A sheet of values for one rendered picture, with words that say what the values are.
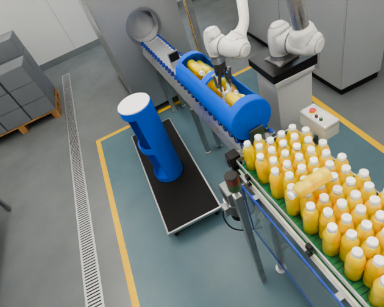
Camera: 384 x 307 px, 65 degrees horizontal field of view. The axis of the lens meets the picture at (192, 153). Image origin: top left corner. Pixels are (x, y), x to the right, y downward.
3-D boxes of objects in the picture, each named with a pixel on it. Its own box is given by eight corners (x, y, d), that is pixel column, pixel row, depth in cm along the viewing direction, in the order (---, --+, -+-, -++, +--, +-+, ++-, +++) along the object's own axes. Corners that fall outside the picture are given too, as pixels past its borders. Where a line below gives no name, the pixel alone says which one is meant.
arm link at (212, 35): (203, 56, 177) (219, 60, 168) (196, 31, 166) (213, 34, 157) (216, 46, 180) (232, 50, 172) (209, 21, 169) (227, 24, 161)
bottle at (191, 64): (192, 57, 233) (203, 66, 220) (196, 64, 238) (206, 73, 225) (184, 63, 233) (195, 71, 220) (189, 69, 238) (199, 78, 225)
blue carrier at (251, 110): (211, 71, 255) (199, 42, 235) (275, 122, 192) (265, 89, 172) (184, 91, 254) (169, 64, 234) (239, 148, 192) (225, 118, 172)
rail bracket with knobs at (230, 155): (239, 157, 191) (236, 146, 184) (245, 164, 186) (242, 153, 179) (226, 165, 190) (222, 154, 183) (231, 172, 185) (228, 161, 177)
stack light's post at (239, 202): (264, 276, 225) (238, 190, 149) (267, 281, 223) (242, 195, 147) (259, 279, 225) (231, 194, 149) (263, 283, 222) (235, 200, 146)
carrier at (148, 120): (163, 159, 320) (151, 180, 304) (128, 92, 260) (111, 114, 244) (187, 162, 307) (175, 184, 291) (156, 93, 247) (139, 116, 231)
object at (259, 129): (263, 137, 193) (261, 122, 184) (266, 139, 191) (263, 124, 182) (250, 144, 192) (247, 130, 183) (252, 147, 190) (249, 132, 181)
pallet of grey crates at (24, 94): (59, 93, 534) (13, 29, 452) (61, 116, 476) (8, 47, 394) (-4, 123, 526) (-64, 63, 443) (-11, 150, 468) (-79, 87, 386)
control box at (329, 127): (313, 116, 183) (313, 102, 176) (339, 133, 169) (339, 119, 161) (300, 123, 182) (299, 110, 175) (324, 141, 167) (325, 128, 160)
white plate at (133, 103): (128, 92, 258) (128, 93, 259) (111, 113, 243) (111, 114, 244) (155, 92, 246) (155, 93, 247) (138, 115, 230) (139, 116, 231)
